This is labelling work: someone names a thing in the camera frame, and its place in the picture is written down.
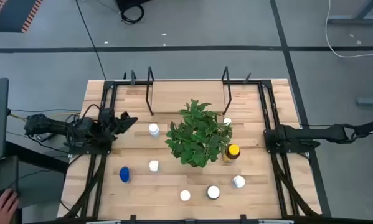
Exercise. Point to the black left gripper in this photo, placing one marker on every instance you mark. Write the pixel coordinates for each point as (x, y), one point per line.
(110, 124)

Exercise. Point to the grey desk leg frame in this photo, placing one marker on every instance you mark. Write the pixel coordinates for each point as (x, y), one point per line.
(354, 20)

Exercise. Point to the orange-striped black ramp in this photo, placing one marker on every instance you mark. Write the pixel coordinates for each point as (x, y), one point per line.
(8, 15)

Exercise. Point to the black metal table frame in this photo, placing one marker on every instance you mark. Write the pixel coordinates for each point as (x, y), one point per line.
(266, 84)

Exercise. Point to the green plant in black pot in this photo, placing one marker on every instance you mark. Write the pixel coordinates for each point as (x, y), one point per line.
(198, 137)

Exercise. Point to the grey desk foot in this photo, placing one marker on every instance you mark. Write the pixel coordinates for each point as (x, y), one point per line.
(371, 101)

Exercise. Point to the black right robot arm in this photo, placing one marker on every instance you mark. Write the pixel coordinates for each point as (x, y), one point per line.
(317, 132)

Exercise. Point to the amber bottle with yellow cap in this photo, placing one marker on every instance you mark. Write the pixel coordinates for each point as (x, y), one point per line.
(232, 153)

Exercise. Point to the blue medicine bottle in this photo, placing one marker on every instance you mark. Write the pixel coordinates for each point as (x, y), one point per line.
(124, 174)

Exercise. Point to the white medicine bottle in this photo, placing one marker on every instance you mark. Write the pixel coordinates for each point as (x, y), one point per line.
(154, 130)
(153, 165)
(238, 181)

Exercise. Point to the small white-capped bottle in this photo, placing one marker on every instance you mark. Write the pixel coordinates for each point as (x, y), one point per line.
(227, 121)

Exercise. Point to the black equipment base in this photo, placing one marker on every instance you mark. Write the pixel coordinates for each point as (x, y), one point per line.
(130, 3)

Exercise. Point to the person's hand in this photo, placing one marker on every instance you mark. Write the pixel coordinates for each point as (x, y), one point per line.
(1, 207)

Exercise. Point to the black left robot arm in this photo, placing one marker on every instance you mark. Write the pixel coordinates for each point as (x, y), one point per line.
(55, 126)

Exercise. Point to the wooden shelf with black frame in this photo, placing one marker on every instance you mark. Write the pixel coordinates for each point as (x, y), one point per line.
(186, 96)

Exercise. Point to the white-lidded jar with green label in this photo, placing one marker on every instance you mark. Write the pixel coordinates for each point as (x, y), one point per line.
(213, 192)

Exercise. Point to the dark grey side desk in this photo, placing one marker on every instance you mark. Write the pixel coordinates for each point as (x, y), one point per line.
(5, 174)

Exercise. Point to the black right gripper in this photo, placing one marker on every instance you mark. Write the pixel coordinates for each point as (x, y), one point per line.
(284, 134)

